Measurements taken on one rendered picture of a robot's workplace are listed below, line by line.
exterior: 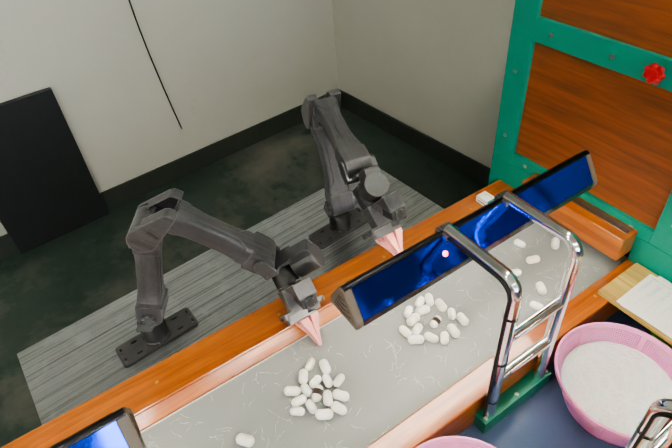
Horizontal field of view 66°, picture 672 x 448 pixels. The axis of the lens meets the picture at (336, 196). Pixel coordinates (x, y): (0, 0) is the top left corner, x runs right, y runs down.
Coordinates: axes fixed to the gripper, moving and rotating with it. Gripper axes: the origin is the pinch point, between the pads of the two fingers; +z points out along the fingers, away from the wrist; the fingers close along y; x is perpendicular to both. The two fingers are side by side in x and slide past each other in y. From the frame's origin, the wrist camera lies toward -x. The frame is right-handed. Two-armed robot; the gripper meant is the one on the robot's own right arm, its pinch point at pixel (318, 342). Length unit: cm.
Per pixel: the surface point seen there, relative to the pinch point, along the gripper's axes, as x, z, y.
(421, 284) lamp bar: -36.0, -3.9, 12.0
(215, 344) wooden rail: 7.7, -10.5, -19.7
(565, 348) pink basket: -19, 26, 44
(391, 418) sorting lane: -13.3, 18.7, 2.9
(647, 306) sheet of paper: -25, 28, 64
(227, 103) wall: 161, -123, 55
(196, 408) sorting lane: 2.8, -0.9, -29.1
